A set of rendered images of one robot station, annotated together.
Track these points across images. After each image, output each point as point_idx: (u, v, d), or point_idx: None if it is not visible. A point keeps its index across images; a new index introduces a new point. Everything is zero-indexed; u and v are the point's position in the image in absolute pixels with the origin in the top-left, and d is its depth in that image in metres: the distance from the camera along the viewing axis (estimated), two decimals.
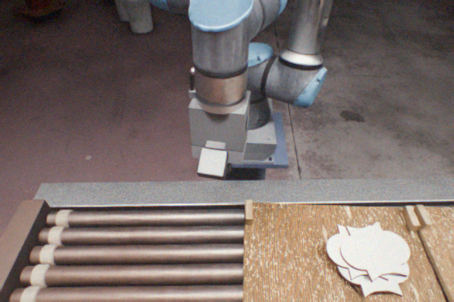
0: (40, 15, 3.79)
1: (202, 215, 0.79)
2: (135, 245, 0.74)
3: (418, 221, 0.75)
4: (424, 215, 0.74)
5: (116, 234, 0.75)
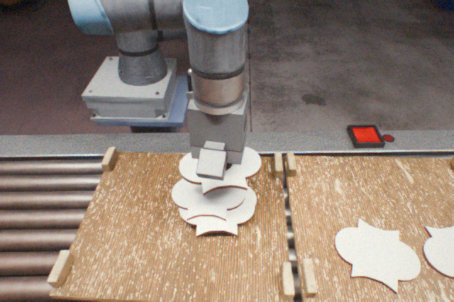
0: (11, 3, 3.75)
1: (67, 164, 0.76)
2: None
3: (286, 168, 0.72)
4: (291, 161, 0.70)
5: None
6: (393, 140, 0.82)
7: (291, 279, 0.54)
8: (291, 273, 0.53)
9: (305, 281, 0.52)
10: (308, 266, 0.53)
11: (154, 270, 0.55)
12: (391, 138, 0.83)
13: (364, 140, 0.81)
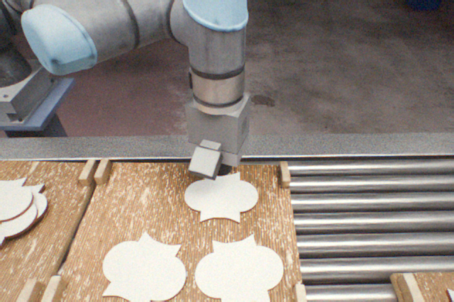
0: None
1: None
2: None
3: None
4: (99, 169, 0.66)
5: None
6: None
7: (35, 298, 0.49)
8: (34, 292, 0.49)
9: (41, 301, 0.47)
10: (51, 284, 0.49)
11: None
12: None
13: None
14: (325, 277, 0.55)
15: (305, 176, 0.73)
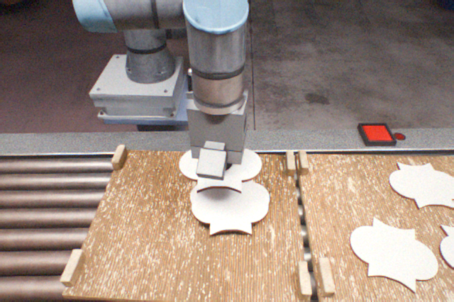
0: (13, 2, 3.75)
1: (76, 162, 0.75)
2: None
3: (299, 166, 0.71)
4: (303, 159, 0.70)
5: None
6: (404, 139, 0.82)
7: (306, 278, 0.53)
8: (307, 273, 0.52)
9: (322, 281, 0.51)
10: (324, 265, 0.52)
11: (168, 269, 0.55)
12: (401, 137, 0.82)
13: (375, 138, 0.80)
14: None
15: None
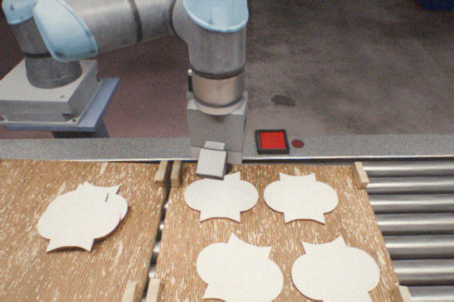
0: None
1: None
2: None
3: None
4: (174, 169, 0.66)
5: None
6: (302, 146, 0.78)
7: (135, 301, 0.49)
8: (135, 295, 0.49)
9: None
10: (152, 287, 0.48)
11: None
12: (300, 144, 0.78)
13: (268, 145, 0.76)
14: (417, 278, 0.55)
15: (374, 176, 0.73)
